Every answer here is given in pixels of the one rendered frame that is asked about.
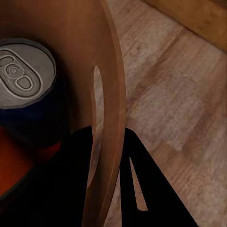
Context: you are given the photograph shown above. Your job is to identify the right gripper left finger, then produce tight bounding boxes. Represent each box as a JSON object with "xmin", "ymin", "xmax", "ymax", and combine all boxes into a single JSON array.
[{"xmin": 0, "ymin": 126, "xmax": 93, "ymax": 227}]

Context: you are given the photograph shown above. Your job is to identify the trash can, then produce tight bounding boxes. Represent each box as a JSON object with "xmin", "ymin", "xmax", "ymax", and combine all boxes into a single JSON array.
[{"xmin": 0, "ymin": 0, "xmax": 127, "ymax": 227}]

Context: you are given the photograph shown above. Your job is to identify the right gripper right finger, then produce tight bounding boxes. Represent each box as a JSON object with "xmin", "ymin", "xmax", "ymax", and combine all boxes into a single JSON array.
[{"xmin": 119, "ymin": 128, "xmax": 199, "ymax": 227}]

